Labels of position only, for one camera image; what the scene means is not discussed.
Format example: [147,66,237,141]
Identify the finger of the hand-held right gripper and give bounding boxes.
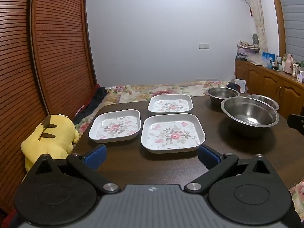
[287,114,304,136]

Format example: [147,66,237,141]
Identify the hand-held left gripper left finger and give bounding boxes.
[28,145,121,194]

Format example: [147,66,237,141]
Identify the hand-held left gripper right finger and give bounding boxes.
[184,144,277,193]

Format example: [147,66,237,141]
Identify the white floral square plate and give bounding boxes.
[88,109,141,143]
[148,94,193,113]
[141,114,206,154]

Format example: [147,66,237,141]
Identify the large stainless steel bowl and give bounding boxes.
[220,97,279,137]

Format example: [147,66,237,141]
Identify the yellow cloth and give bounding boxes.
[20,114,80,173]

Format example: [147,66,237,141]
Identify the wooden cabinet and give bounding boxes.
[235,59,304,121]

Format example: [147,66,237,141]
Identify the dark clothes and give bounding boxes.
[74,86,108,125]

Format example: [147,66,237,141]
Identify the pink thermos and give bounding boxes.
[284,54,294,74]

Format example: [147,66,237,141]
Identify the white paper bag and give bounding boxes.
[231,75,247,93]

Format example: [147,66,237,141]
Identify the blue box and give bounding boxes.
[262,52,275,67]

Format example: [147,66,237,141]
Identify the dark blue cloth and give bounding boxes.
[227,82,245,93]

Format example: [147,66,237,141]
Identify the floral bed sheet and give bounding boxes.
[74,80,304,221]

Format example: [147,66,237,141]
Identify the pile of bags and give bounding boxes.
[236,40,261,61]

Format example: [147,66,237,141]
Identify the grey window blind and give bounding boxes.
[275,0,304,57]

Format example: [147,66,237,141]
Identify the cream patterned curtain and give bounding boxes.
[242,0,268,55]

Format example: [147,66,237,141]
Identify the wooden louvered wardrobe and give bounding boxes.
[0,0,98,214]

